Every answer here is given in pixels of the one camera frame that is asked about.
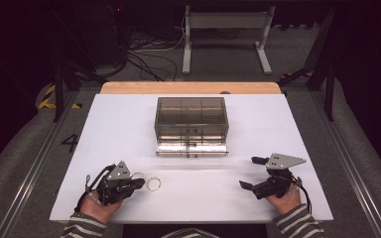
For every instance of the aluminium floor rail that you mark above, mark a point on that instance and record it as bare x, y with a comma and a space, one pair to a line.
347, 158
36, 162

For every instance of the person's striped torso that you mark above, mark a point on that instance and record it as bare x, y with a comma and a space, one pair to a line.
188, 233

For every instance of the person's right hand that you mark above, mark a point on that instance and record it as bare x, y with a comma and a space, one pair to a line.
286, 203

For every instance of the black equipment box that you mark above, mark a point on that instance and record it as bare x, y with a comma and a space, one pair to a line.
109, 33

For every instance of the smoky clear drawer organizer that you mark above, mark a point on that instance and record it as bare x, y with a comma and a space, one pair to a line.
191, 112

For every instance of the person's left hand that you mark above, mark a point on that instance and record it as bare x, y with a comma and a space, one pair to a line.
96, 208

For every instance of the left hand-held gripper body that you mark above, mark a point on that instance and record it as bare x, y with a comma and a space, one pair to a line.
119, 173

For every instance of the grey metal stand frame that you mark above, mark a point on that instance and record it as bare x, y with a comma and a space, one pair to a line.
226, 20

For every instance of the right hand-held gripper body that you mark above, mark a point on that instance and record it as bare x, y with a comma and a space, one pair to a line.
279, 180

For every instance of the yellow black floor tape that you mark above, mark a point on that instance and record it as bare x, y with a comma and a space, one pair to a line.
48, 99

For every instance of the black metal stand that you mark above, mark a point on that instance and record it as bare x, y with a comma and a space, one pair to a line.
58, 89
327, 82

